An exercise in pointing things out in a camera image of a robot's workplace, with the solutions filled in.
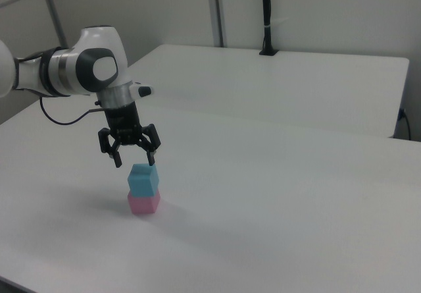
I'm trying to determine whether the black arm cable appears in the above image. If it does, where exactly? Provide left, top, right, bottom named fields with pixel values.
left=39, top=97, right=107, bottom=126

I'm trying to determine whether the pink cube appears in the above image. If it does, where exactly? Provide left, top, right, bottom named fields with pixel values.
left=127, top=189, right=161, bottom=215

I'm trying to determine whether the white adjoining table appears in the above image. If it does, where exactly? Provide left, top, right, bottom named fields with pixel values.
left=126, top=44, right=410, bottom=140

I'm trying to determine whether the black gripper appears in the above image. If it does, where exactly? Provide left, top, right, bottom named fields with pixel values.
left=97, top=103, right=162, bottom=169

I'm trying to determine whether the grey partition frame post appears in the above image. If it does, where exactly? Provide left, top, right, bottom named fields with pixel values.
left=37, top=0, right=69, bottom=49
left=206, top=0, right=228, bottom=47

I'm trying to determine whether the blue cube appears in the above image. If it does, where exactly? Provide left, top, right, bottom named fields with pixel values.
left=127, top=163, right=161, bottom=198

